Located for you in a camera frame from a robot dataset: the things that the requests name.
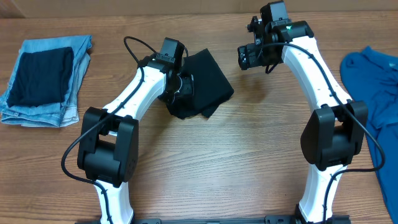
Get black t-shirt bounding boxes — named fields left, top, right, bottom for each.
left=167, top=49, right=234, bottom=119

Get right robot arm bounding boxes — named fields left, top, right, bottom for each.
left=238, top=1, right=368, bottom=223

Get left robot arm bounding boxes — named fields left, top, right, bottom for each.
left=77, top=38, right=194, bottom=223

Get blue t-shirt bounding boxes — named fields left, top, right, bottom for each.
left=340, top=47, right=397, bottom=223

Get folded light blue jeans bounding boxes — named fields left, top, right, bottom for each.
left=1, top=35, right=92, bottom=128

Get folded dark navy shirt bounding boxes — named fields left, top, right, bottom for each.
left=7, top=47, right=74, bottom=107

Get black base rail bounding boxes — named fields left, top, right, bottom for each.
left=74, top=214, right=352, bottom=224

